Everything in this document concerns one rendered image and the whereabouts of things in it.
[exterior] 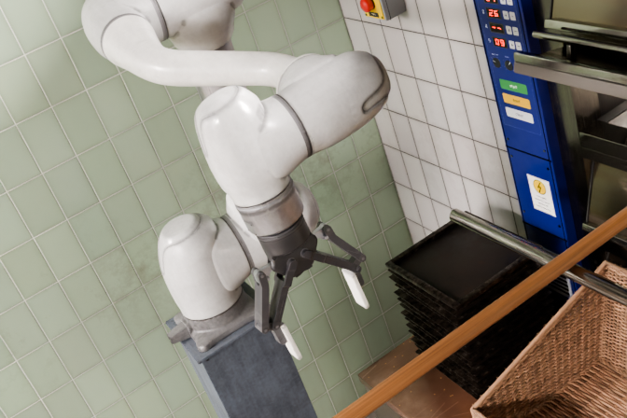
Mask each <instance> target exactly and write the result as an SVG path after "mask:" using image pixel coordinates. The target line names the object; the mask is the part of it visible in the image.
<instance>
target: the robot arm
mask: <svg viewBox="0 0 627 418"><path fill-rule="evenodd" d="M242 2H243V0H86V2H85V3H84V5H83V8H82V13H81V19H82V25H83V28H84V32H85V34H86V36H87V38H88V39H89V41H90V42H91V44H92V45H93V47H94V48H95V49H96V50H97V51H98V52H99V54H101V55H102V56H103V57H105V58H106V59H107V60H109V61H110V62H111V63H113V64H114V65H116V66H119V67H121V68H123V69H126V70H127V71H129V72H131V73H133V74H135V75H137V76H138V77H140V78H142V79H144V80H147V81H150V82H153V83H156V84H161V85H166V86H176V87H196V89H197V92H198V94H199V96H200V99H201V102H202V103H201V104H200V105H199V107H198V108H197V110H196V112H195V116H194V121H195V127H196V132H197V135H198V138H199V141H200V144H201V147H202V151H203V154H204V156H205V158H206V160H207V163H208V165H209V167H210V169H211V171H212V173H213V175H214V177H215V179H216V181H217V183H218V184H219V185H220V186H221V188H222V189H223V190H224V191H225V192H226V193H227V195H226V201H227V213H226V214H225V215H223V216H221V217H217V218H211V217H209V216H207V215H204V214H199V213H192V214H184V215H181V216H177V217H175V218H174V219H172V220H171V221H169V222H168V223H167V224H166V225H165V226H164V227H163V229H162V231H161V233H160V237H159V240H158V256H159V263H160V270H161V273H162V275H163V278H164V281H165V283H166V285H167V286H168V289H169V291H170V293H171V295H172V297H173V298H174V301H175V303H176V304H177V306H178V307H179V309H180V310H181V312H180V313H177V314H176V315H175V316H174V321H175V322H176V324H177V326H176V327H174V328H173V329H172V330H171V331H170V332H169V333H168V334H167V337H168V338H169V340H171V343H172V344H175V343H178V342H180V341H183V340H185V339H188V338H190V337H191V338H192V339H193V340H194V341H195V342H196V345H197V348H198V350H199V351H200V352H206V351H208V350H209V349H210V348H212V347H213V346H214V345H215V344H216V343H217V342H219V341H221V340H223V339H224V338H226V337H227V336H229V335H230V334H231V333H233V332H234V331H236V330H237V329H239V328H241V327H243V326H244V325H246V324H248V323H249V322H251V321H253V320H255V327H256V328H257V329H258V330H259V331H260V332H262V333H263V334H267V333H268V332H269V331H272V334H273V336H274V338H275V339H276V340H277V341H278V342H280V343H281V344H282V345H284V344H286V347H287V349H288V351H289V353H290V354H292V355H293V356H294V357H295V358H297V359H298V360H301V359H302V355H301V353H300V351H299V349H298V347H297V345H296V344H295V342H294V340H293V338H292V336H291V334H290V332H289V330H288V328H287V326H286V324H285V323H283V322H282V317H283V313H284V309H285V305H286V298H287V293H288V289H289V288H290V287H291V286H292V281H293V278H294V277H296V278H298V277H299V276H300V275H301V274H302V273H303V272H304V271H307V270H309V269H310V268H311V267H312V266H313V264H314V261H319V262H322V263H326V264H330V265H333V266H336V267H340V268H342V273H343V275H344V277H345V279H346V281H347V283H348V286H349V287H350V289H351V291H352V293H353V296H354V298H355V301H356V303H358V304H359V305H361V306H363V307H364V308H366V309H368V307H369V303H368V301H367V299H366V296H365V294H364V292H363V290H362V288H361V286H362V285H364V280H363V277H362V275H361V273H360V272H361V270H362V269H361V267H360V266H359V265H360V263H361V262H364V261H365V260H366V256H365V255H364V254H362V253H361V252H360V251H358V250H357V249H355V248H354V247H352V246H351V245H349V244H348V243H347V242H345V241H344V240H343V239H341V238H340V237H339V236H337V235H336V234H335V232H334V231H333V229H332V228H331V227H330V226H329V225H327V224H325V223H324V222H321V221H319V222H318V219H319V217H320V211H319V207H318V204H317V201H316V199H315V197H314V195H313V194H312V192H311V191H310V190H309V189H308V188H306V187H305V186H304V185H303V184H301V183H300V182H298V181H295V180H293V179H292V178H291V177H290V174H291V173H292V172H293V171H294V170H295V169H296V168H297V167H298V166H299V165H300V164H301V163H302V162H303V161H304V160H306V159H308V158H309V157H311V156H312V155H313V154H315V153H317V152H319V151H321V150H324V149H327V148H329V147H331V146H334V145H336V144H338V143H339V142H340V141H342V140H343V139H345V138H347V137H348V136H350V135H351V134H353V133H354V132H356V131H358V130H359V129H360V128H362V127H363V126H365V125H366V124H367V123H368V122H370V121H371V120H372V119H373V118H374V117H375V116H376V115H377V114H378V113H379V112H380V111H381V110H382V109H383V107H384V106H385V104H386V102H387V101H388V96H389V93H390V90H391V84H390V79H389V76H388V74H387V72H386V69H385V67H384V66H383V63H382V62H381V61H380V60H379V59H378V58H377V57H376V56H375V55H372V54H370V53H368V52H367V51H360V50H356V51H346V52H344V53H342V54H339V55H335V54H329V55H319V54H315V53H308V54H304V55H301V56H299V57H298V58H297V57H294V56H291V55H287V54H284V53H278V52H268V51H235V50H234V47H233V45H232V42H231V37H232V34H233V30H234V17H235V8H237V7H239V6H240V5H241V4H242ZM166 39H170V40H171V41H172V43H173V44H174V46H175V47H176V48H177V49H167V48H165V47H163V46H162V44H161V43H160V42H162V41H164V40H166ZM246 86H268V87H274V88H276V94H275V95H273V96H272V97H270V98H268V99H265V100H262V101H260V100H259V98H258V97H257V96H256V95H255V94H254V93H253V92H251V91H249V90H248V89H247V87H246ZM316 227H317V228H316ZM318 238H320V239H322V240H325V239H327V240H329V241H330V242H331V243H333V244H335V245H336V246H338V247H339V248H340V249H341V250H343V251H344V252H346V253H347V254H348V255H350V256H351V257H350V259H345V258H340V257H336V256H333V255H330V254H327V253H324V252H321V251H318V250H316V247H317V239H318ZM272 271H274V272H275V275H274V287H273V291H272V298H271V302H270V288H269V282H268V281H270V280H271V278H270V273H271V272H272ZM251 273H252V276H253V279H254V281H255V300H253V299H252V298H251V297H250V296H249V295H248V294H246V293H245V292H244V289H243V288H242V286H241V284H242V283H243V282H244V281H245V280H246V278H247V277H248V276H249V275H250V274H251ZM284 276H285V278H284Z"/></svg>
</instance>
